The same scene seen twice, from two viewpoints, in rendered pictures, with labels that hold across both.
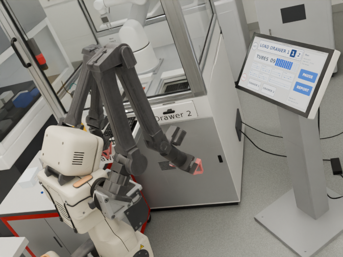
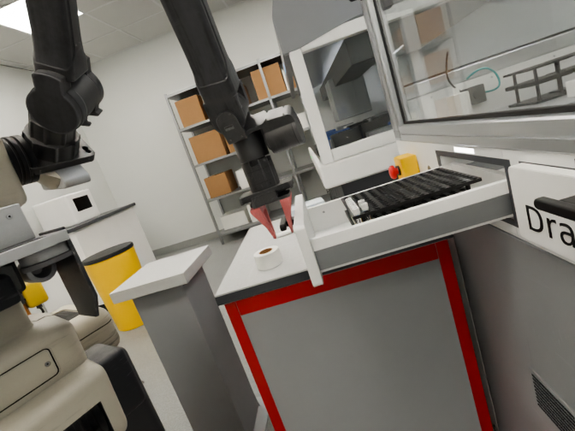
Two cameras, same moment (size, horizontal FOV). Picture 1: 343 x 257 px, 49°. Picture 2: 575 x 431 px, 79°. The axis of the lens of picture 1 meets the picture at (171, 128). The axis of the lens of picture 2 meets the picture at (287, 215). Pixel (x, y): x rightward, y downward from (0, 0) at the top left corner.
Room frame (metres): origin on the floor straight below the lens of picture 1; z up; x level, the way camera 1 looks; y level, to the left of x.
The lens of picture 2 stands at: (1.54, -0.26, 1.07)
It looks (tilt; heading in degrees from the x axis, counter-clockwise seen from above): 12 degrees down; 73
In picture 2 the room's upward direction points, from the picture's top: 19 degrees counter-clockwise
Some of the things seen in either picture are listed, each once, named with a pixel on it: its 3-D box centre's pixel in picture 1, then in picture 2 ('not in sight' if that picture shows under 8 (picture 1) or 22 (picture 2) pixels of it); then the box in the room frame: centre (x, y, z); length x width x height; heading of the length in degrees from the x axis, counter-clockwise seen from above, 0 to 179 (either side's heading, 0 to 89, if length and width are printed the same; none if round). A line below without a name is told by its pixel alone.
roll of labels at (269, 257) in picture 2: not in sight; (268, 257); (1.73, 0.62, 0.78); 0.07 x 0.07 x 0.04
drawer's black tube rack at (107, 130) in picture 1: (119, 133); (405, 204); (1.95, 0.30, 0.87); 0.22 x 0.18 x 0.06; 157
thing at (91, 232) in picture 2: not in sight; (91, 246); (0.61, 4.12, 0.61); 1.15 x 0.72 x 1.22; 64
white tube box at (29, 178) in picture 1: (29, 177); (308, 209); (2.00, 0.93, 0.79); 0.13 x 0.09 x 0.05; 162
